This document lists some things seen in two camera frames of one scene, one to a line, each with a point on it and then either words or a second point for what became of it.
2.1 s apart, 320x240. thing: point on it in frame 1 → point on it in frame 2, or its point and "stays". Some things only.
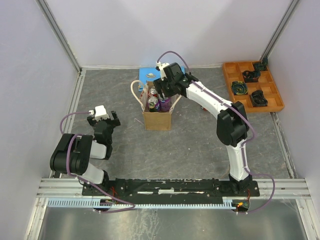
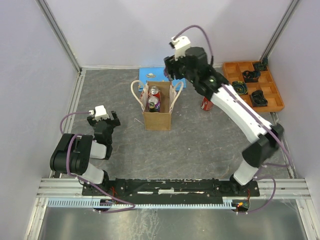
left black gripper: x=114 y=122 stays
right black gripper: x=160 y=85 → x=171 y=64
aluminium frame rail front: x=71 y=188 stays
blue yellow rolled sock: x=239 y=87 stays
